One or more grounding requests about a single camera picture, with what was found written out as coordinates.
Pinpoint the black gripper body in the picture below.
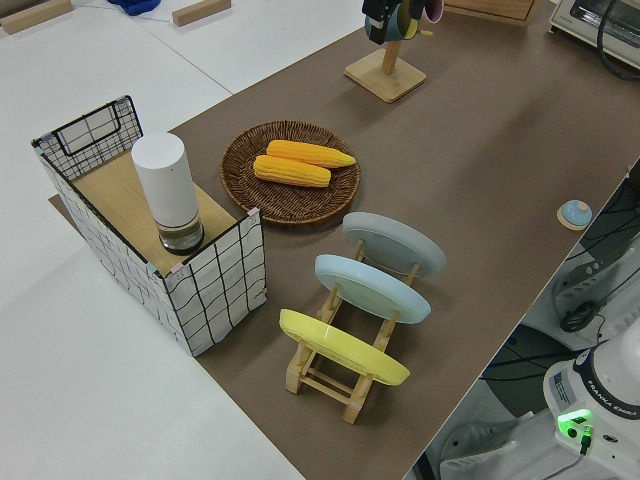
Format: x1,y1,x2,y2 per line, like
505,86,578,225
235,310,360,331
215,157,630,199
362,0,401,24

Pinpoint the pink mug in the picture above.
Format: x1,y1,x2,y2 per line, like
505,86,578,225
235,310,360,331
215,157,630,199
399,0,444,25

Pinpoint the white bottle with glass base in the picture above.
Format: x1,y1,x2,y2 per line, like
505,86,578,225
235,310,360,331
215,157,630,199
131,131,206,251

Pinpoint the teal mug with yellow inside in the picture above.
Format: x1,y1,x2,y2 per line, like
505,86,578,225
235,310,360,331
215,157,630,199
364,14,421,44

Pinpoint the wooden mug tree stand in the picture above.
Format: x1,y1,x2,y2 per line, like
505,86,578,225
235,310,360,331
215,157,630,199
343,29,432,105

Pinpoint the wooden drawer cabinet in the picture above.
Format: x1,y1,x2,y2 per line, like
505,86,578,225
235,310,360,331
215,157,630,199
443,0,542,28

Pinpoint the yellow corn cob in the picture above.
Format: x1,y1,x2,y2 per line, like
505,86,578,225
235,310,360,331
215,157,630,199
253,154,332,189
266,139,357,169

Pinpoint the brown table mat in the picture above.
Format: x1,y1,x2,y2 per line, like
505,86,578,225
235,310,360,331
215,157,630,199
48,0,640,480

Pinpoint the wooden block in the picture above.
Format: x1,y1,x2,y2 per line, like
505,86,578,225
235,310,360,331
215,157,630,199
172,0,232,26
0,0,74,35

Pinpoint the beige toaster oven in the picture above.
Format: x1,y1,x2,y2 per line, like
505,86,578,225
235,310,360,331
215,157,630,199
545,0,640,69

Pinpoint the brown wicker basket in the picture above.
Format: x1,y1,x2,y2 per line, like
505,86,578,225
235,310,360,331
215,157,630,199
220,119,362,225

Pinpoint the grey plate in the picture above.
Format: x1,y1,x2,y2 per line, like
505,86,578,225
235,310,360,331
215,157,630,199
342,211,448,279

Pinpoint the blue cloth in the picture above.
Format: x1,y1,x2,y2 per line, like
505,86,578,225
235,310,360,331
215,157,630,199
110,0,161,15

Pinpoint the light blue plate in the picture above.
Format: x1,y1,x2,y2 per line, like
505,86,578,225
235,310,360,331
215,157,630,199
314,254,432,325

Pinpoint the white power strip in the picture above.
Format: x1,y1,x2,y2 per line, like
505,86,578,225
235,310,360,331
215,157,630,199
552,252,621,314

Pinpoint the yellow plate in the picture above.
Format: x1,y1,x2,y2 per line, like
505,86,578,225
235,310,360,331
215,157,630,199
278,308,412,386

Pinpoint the wooden plate rack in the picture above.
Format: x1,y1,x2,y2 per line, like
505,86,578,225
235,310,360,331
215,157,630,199
284,239,421,424

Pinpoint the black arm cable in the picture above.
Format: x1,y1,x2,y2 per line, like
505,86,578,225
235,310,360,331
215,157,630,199
597,0,640,81

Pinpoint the grid-pattern wire crate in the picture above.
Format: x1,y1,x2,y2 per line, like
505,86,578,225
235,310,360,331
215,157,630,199
31,94,269,357

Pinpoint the black cable bundle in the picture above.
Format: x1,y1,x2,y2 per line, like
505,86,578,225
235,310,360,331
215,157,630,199
559,303,609,334

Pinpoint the grey robot mounting pedestal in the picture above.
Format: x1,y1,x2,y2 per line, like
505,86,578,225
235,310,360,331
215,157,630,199
409,409,556,480

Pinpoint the green-lit plug cable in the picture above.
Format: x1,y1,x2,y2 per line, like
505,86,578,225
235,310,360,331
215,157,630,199
574,423,596,457

